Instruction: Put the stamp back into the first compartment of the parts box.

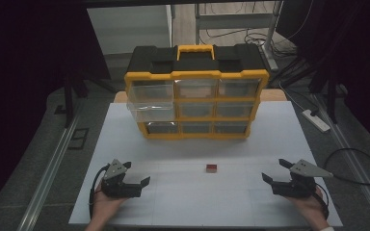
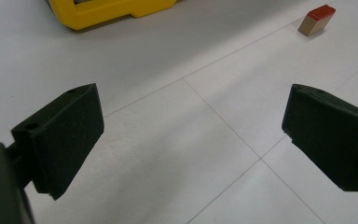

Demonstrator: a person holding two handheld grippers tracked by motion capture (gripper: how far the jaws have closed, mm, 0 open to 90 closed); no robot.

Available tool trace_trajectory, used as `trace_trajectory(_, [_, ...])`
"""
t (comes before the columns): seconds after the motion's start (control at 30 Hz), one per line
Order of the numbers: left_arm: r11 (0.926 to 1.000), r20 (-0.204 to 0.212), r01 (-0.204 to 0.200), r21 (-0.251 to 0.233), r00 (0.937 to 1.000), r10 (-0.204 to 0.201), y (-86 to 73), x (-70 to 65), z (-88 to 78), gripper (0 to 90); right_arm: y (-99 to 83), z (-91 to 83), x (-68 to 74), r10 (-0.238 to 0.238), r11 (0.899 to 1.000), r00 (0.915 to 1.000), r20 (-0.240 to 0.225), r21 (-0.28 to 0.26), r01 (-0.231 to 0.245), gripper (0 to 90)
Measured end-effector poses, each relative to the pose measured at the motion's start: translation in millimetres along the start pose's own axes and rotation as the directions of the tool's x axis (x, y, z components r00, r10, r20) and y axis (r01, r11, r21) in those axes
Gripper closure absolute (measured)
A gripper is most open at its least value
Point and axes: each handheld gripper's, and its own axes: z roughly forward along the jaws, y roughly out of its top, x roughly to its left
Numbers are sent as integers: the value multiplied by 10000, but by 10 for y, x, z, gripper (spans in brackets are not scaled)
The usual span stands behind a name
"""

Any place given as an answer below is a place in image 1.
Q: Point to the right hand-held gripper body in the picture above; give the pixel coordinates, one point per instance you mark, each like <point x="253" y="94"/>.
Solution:
<point x="298" y="187"/>

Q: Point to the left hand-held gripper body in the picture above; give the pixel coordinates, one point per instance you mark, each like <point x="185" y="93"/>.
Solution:
<point x="120" y="189"/>

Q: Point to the person's left hand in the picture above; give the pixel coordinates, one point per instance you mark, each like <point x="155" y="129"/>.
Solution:
<point x="104" y="207"/>

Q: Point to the person's right hand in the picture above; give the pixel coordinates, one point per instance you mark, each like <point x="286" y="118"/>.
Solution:
<point x="313" y="208"/>

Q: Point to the white power strip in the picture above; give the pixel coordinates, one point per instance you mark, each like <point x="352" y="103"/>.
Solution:
<point x="316" y="121"/>

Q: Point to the black floor socket plate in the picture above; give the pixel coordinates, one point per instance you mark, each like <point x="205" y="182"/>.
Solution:
<point x="78" y="138"/>

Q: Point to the small red block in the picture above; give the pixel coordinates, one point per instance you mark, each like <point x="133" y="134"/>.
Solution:
<point x="211" y="168"/>

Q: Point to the clear plastic organizer drawer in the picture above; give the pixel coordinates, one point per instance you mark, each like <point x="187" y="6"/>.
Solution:
<point x="151" y="109"/>

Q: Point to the black stand legs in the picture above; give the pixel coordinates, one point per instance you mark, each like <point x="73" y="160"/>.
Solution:
<point x="330" y="93"/>
<point x="69" y="96"/>

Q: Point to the grid of clear drawers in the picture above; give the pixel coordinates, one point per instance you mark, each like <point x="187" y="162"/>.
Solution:
<point x="196" y="109"/>

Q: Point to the yellow and black organizer case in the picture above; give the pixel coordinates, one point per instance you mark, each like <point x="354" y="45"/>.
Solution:
<point x="194" y="65"/>

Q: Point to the white panel board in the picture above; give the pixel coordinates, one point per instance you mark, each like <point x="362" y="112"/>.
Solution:
<point x="128" y="29"/>

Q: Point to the dark curtain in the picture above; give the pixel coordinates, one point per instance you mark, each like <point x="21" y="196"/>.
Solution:
<point x="29" y="48"/>
<point x="359" y="48"/>

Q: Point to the aluminium floor rail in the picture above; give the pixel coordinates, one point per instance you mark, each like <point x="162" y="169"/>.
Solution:
<point x="49" y="173"/>
<point x="353" y="160"/>

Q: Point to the grey metal stand frame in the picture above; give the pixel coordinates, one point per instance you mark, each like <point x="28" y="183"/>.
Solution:
<point x="234" y="20"/>

